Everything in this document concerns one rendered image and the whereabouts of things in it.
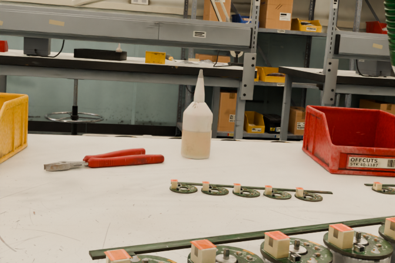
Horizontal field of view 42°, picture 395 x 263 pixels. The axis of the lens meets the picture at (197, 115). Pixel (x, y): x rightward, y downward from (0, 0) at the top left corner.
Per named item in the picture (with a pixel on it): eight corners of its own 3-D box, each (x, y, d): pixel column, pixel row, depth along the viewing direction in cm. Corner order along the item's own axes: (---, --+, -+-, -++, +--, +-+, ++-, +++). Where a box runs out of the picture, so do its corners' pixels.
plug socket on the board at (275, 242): (295, 256, 18) (297, 238, 17) (274, 259, 17) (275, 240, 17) (281, 247, 18) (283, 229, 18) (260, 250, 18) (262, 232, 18)
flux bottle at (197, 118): (213, 155, 61) (219, 70, 59) (204, 160, 57) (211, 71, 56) (186, 151, 62) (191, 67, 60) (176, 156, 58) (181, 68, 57)
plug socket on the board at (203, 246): (222, 267, 16) (224, 247, 16) (197, 270, 16) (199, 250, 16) (210, 257, 17) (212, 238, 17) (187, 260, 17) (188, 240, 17)
